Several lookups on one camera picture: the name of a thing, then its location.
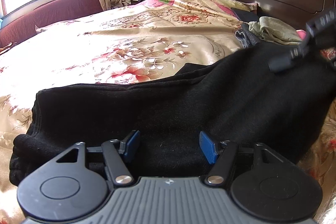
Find floral satin bedspread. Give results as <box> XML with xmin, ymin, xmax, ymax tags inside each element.
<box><xmin>0</xmin><ymin>0</ymin><xmax>336</xmax><ymax>224</ymax></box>

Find grey jeans garment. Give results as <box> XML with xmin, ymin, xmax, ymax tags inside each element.
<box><xmin>235</xmin><ymin>23</ymin><xmax>261</xmax><ymax>49</ymax></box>

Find olive green garment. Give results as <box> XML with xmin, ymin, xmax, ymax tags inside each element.
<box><xmin>248</xmin><ymin>16</ymin><xmax>302</xmax><ymax>46</ymax></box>

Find maroon upholstered bench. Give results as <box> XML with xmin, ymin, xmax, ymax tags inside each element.
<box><xmin>1</xmin><ymin>0</ymin><xmax>102</xmax><ymax>48</ymax></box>

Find black pants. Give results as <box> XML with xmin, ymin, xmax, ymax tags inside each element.
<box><xmin>9</xmin><ymin>43</ymin><xmax>335</xmax><ymax>185</ymax></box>

